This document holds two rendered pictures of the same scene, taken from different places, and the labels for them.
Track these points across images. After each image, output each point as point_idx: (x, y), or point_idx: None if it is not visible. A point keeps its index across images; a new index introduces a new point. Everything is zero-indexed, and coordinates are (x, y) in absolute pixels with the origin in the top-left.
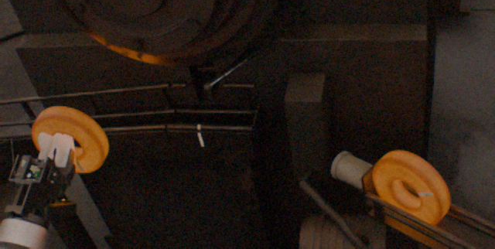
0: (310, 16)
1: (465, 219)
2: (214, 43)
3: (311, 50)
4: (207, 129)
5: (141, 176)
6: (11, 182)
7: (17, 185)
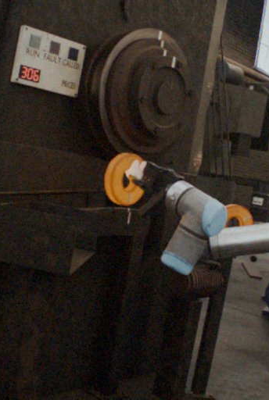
0: (152, 162)
1: None
2: (161, 148)
3: None
4: (132, 210)
5: None
6: (159, 169)
7: (157, 175)
